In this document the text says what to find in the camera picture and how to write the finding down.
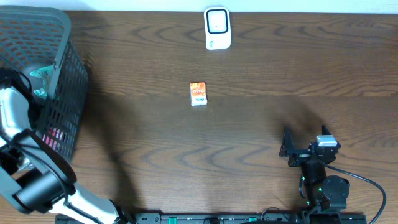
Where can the green white snack packet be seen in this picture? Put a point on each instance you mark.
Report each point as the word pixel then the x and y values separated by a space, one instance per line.
pixel 45 74

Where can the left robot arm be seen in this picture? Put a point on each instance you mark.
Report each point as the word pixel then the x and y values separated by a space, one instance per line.
pixel 35 178

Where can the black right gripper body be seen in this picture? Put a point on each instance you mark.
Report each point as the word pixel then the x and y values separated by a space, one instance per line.
pixel 300 157

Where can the small orange box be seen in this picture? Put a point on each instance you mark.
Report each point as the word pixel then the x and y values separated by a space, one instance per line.
pixel 198 94

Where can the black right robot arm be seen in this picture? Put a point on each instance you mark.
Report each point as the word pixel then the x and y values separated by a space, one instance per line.
pixel 326 195

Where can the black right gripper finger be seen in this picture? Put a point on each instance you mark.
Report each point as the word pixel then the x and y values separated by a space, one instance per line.
pixel 325 131
pixel 287 147

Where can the white barcode scanner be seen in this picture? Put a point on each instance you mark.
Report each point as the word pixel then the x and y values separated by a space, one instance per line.
pixel 217 28

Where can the grey plastic mesh basket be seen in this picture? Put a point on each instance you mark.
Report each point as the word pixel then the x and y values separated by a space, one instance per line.
pixel 36 37

